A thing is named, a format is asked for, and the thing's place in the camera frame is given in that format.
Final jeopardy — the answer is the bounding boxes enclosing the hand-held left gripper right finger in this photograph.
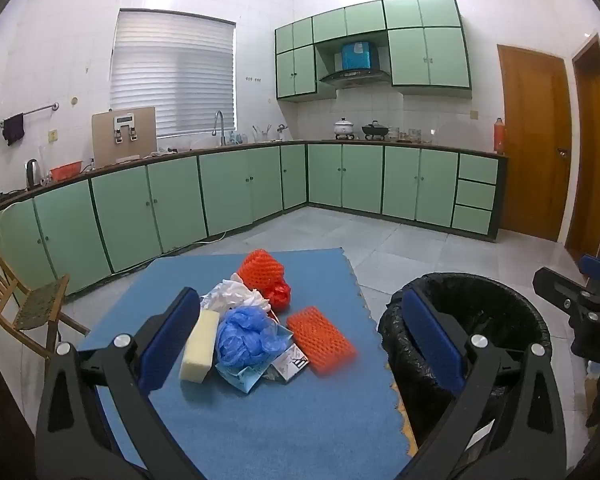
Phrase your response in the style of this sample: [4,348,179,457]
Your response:
[390,287,568,480]

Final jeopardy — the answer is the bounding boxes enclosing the red plastic bag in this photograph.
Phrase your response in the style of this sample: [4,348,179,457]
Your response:
[260,280,292,311]

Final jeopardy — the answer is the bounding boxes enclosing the wooden chair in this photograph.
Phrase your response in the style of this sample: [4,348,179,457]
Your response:
[0,222,91,361]

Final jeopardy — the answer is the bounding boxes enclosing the dark hanging towel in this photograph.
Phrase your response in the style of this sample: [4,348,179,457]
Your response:
[2,114,26,147]

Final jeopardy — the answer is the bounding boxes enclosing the pale yellow sponge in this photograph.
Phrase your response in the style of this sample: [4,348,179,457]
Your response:
[179,308,222,385]

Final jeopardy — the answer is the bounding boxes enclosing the blue box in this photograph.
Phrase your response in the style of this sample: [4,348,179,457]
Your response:
[341,40,380,71]

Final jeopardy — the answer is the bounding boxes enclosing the red foam net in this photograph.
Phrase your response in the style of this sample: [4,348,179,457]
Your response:
[286,306,357,376]

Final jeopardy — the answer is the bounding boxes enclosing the black wok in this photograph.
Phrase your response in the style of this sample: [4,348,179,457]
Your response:
[361,120,390,141]

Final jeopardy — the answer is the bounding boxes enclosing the green base cabinet with drawers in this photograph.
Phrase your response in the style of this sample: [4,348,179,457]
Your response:
[306,141,509,243]

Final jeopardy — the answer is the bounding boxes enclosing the black range hood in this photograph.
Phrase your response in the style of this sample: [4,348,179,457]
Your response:
[319,67,392,88]

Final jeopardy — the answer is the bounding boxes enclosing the green wall cabinets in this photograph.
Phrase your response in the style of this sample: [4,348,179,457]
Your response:
[275,0,473,103]

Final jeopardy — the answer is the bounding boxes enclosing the small printed carton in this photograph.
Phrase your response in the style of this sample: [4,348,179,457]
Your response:
[267,342,311,385]

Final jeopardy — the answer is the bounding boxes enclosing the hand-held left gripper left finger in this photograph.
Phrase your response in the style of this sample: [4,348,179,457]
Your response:
[34,287,203,480]

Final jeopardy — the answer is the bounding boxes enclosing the glass jars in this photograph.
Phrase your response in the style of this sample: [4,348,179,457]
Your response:
[387,127,433,143]

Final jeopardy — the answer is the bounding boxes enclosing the black lined trash bin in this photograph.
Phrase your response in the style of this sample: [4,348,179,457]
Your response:
[377,272,553,446]

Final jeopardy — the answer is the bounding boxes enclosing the white window blind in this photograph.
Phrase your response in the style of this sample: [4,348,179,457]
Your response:
[110,8,237,138]

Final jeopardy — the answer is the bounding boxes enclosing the blue plastic bag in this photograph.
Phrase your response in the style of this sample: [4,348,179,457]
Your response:
[216,306,293,368]

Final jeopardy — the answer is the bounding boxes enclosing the metal towel rail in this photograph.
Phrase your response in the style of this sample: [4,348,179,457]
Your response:
[0,102,60,128]

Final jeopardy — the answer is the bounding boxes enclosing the wooden door with handle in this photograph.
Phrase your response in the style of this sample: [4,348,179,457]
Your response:
[496,44,573,243]

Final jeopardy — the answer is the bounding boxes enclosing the rolled orange foam net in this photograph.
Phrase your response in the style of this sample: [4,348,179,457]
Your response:
[237,249,287,291]

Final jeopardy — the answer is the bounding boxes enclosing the brown cardboard box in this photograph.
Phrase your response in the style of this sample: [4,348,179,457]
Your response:
[91,106,157,167]

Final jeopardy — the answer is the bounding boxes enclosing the white plastic bag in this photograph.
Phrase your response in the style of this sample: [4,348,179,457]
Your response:
[200,272,272,318]

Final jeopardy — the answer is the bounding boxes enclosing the red plastic basin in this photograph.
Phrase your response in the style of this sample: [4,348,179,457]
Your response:
[49,161,84,183]

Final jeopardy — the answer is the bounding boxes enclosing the light blue wrapper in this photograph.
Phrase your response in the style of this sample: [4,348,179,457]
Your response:
[215,362,271,395]

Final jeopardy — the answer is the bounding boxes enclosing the white floor cable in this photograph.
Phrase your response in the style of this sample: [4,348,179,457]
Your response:
[112,232,228,276]

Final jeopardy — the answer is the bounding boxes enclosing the long green base cabinet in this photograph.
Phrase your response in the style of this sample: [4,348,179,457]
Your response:
[0,143,308,306]

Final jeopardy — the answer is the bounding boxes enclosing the blue foam mat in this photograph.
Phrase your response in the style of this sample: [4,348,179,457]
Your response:
[77,247,418,480]

